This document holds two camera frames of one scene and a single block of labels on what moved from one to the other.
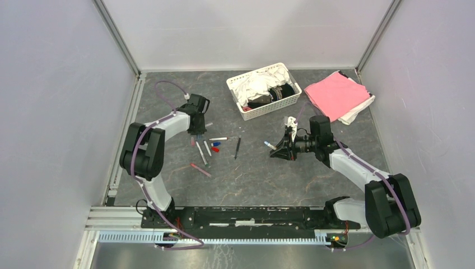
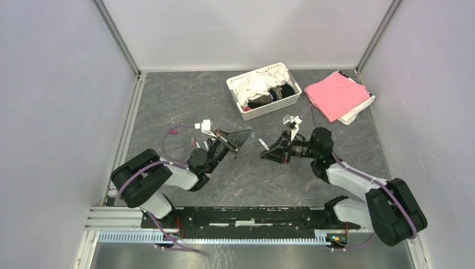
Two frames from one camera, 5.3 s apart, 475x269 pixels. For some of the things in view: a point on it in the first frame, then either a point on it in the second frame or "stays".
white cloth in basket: x=259 y=83 stays
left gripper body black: x=201 y=129 → x=218 y=151
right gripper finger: x=288 y=139 stays
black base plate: x=191 y=222 stays
